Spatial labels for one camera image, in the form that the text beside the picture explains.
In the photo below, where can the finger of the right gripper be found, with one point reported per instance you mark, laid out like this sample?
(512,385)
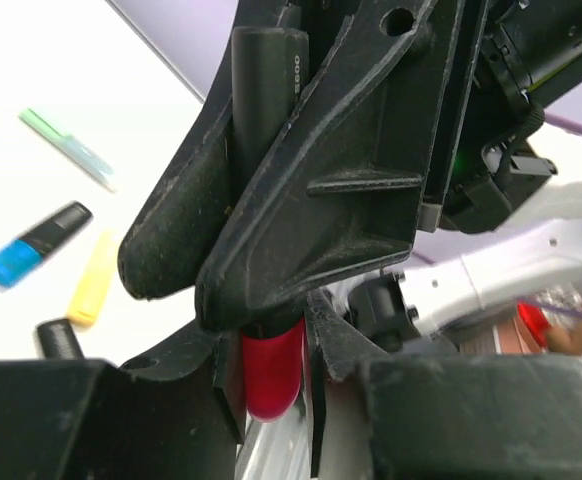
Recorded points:
(341,189)
(254,91)

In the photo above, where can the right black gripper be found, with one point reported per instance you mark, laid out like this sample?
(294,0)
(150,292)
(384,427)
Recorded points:
(512,60)

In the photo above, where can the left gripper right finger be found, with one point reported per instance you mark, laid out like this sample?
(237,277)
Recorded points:
(375,415)

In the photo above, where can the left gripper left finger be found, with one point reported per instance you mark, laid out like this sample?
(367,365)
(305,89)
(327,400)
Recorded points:
(175,411)

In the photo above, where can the purple black highlighter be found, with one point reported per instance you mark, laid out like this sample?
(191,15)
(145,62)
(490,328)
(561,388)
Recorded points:
(57,340)

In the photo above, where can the pastel yellow highlighter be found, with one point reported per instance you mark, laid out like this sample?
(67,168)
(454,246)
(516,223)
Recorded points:
(92,289)

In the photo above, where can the pastel green highlighter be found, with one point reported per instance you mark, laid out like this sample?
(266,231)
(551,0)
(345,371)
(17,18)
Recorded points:
(70,146)

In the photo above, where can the blue black highlighter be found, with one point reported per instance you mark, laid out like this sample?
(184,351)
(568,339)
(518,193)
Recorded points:
(36,245)

